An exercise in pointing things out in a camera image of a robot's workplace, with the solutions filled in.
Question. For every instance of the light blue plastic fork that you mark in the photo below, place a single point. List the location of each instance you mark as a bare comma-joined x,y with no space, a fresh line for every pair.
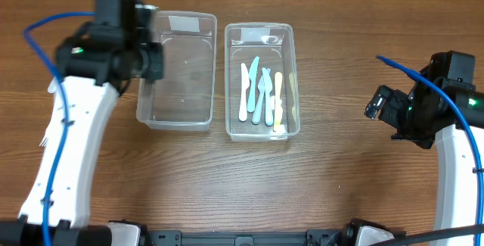
52,86

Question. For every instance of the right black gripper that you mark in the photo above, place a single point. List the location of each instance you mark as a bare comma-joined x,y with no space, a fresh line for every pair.
395,110

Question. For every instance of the white plastic knife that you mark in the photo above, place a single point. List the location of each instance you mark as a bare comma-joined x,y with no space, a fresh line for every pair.
269,119
245,83

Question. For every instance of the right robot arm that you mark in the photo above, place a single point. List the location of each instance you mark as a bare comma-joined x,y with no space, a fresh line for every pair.
444,111

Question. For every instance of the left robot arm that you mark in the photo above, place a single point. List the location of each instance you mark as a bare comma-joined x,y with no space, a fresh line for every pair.
91,70

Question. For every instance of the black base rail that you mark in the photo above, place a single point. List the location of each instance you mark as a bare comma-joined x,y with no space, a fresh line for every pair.
345,236

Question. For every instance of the light blue plastic knife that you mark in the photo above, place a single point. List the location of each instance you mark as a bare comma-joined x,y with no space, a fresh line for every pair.
257,114

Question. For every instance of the right clear plastic container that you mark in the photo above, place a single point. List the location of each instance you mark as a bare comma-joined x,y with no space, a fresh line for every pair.
275,46

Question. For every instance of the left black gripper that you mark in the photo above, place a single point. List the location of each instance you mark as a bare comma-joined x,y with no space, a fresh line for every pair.
154,61

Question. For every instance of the yellow plastic knife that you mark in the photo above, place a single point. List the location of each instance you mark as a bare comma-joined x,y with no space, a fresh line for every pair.
278,102

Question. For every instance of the white plastic fork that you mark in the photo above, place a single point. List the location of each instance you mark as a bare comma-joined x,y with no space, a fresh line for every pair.
44,141

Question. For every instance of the left clear plastic container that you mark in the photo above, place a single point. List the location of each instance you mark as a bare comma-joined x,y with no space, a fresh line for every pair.
183,99

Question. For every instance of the clear plastic container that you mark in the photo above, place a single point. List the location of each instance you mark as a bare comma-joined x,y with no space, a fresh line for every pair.
275,46
183,99

